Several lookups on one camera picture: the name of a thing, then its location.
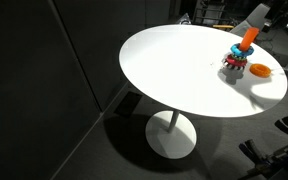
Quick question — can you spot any orange yellow bumpy ring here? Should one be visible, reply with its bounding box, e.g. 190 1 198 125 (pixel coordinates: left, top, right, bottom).
249 63 272 79

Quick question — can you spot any yellow bar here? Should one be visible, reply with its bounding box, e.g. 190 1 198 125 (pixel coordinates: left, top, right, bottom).
212 24 235 30

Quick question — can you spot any black floor plate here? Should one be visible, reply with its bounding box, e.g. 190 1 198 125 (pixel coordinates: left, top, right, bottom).
113 91 144 118

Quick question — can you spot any white table pedestal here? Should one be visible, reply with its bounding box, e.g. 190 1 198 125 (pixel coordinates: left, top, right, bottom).
145 110 198 160

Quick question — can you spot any red ring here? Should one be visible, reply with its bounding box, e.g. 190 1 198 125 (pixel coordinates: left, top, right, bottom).
225 54 248 67

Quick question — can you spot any small green ring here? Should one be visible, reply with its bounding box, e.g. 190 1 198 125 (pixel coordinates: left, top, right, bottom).
232 54 248 61

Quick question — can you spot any metal rack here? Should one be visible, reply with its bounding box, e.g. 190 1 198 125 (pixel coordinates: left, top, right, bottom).
193 0 229 26

